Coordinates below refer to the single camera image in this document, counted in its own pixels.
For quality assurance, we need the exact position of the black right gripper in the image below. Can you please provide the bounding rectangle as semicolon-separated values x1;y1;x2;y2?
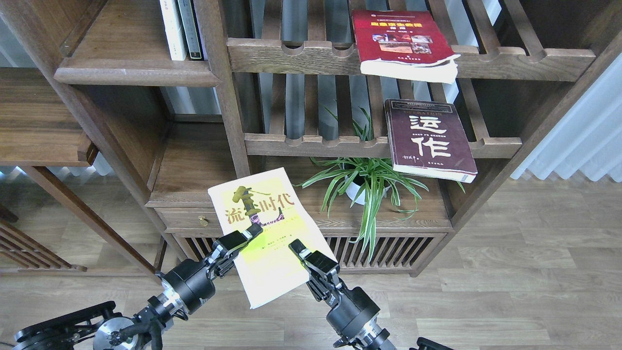
288;239;389;348

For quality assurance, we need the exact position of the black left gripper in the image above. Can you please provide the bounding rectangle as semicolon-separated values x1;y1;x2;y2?
157;222;263;316

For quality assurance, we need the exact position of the yellow green book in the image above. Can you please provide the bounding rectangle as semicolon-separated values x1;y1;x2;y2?
208;168;335;309

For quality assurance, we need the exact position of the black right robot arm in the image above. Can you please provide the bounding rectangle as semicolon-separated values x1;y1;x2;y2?
289;239;395;350

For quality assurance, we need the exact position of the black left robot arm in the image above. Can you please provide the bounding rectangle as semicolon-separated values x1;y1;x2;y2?
14;224;263;350

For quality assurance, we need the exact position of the white plant pot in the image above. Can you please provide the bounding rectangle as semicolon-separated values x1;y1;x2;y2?
345;175;390;205

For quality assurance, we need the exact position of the green spider plant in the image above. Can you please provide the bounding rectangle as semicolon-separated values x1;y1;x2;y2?
296;105;467;263

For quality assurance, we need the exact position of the dark wooden bookshelf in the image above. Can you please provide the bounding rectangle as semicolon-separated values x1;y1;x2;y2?
1;0;621;277

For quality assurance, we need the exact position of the dark maroon book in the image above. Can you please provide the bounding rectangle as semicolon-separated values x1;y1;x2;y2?
384;98;478;183

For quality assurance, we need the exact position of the white upright book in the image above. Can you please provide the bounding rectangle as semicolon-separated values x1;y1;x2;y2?
159;0;188;61

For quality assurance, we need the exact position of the dark green upright book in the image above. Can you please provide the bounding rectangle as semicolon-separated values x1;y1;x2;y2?
177;0;204;61

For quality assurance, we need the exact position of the red book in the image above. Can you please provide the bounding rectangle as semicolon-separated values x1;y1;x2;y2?
352;10;460;84

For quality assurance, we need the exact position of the white curtain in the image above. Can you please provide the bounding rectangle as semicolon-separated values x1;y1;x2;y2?
511;55;622;182

